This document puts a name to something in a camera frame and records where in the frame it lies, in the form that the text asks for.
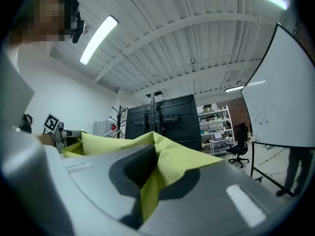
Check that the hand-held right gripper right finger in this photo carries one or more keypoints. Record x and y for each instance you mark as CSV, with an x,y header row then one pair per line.
x,y
211,205

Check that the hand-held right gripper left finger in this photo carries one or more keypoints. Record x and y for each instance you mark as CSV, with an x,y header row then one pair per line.
x,y
98,176

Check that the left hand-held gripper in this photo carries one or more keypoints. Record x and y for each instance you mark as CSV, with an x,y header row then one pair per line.
x,y
57,131

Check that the yellow-green tablecloth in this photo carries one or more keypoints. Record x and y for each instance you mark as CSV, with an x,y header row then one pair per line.
x,y
172,156

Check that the person's left forearm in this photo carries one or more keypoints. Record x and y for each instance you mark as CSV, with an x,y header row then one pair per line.
x,y
45,139

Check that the white fridge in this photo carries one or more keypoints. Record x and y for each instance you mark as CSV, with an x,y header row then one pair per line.
x,y
99,128

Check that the black coat rack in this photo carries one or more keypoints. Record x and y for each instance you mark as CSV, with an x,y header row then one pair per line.
x,y
119,117

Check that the small white table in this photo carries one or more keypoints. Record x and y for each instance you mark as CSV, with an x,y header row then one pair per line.
x,y
221,139

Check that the open laptop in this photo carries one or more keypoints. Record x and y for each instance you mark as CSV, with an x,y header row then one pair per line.
x,y
218,136

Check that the black office chair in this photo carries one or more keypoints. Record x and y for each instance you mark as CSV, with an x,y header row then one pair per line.
x,y
242,141

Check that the person's white shirt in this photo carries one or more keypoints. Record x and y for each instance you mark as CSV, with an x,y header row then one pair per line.
x,y
14,56

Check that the large black display stand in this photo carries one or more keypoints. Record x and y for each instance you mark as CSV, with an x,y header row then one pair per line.
x,y
182,122

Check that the white metal shelving unit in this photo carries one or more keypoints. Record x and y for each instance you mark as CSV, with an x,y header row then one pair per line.
x,y
213,112

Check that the ceiling air vent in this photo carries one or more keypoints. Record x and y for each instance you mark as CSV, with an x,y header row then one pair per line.
x,y
155,94

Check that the person's head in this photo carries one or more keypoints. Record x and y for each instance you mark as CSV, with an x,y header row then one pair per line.
x,y
46,18

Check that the whiteboard on wheeled stand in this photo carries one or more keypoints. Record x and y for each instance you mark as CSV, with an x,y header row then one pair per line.
x,y
278,95

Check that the black head-worn camera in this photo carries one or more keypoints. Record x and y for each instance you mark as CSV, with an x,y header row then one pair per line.
x,y
77,28

